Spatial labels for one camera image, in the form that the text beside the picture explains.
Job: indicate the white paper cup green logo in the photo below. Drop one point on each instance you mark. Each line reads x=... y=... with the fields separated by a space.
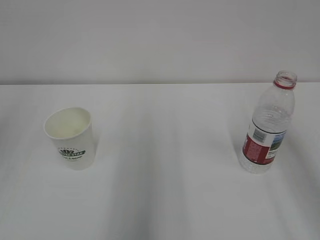
x=70 y=130

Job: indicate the clear water bottle red label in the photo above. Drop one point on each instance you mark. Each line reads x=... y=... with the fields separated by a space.
x=270 y=121

